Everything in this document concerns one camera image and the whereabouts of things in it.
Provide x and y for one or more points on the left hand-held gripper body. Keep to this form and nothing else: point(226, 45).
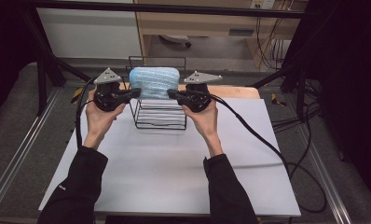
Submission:
point(107, 93)

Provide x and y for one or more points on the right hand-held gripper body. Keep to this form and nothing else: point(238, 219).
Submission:
point(199, 98)

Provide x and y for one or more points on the light blue towel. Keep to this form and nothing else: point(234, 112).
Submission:
point(154, 82)

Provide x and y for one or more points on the person's right hand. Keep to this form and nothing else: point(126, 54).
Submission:
point(205, 119)

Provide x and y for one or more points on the person's left hand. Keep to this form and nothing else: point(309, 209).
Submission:
point(98, 119)

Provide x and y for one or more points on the yellow black tape piece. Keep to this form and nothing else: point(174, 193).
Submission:
point(277, 100)
point(77, 93)

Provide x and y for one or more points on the chair base with caster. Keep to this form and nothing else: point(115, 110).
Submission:
point(175, 39)

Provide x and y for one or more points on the white cabinet panel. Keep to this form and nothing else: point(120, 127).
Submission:
point(87, 34)

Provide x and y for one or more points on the light wooden desk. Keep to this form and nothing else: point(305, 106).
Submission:
point(199, 23)

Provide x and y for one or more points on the white power strip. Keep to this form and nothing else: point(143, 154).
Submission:
point(263, 3)

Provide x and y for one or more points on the black curtain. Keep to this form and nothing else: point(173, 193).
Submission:
point(351, 77)

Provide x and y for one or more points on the black metal frame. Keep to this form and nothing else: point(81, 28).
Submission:
point(174, 8)

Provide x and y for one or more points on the aluminium floor rail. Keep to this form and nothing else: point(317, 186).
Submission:
point(326, 180)
point(16, 158)

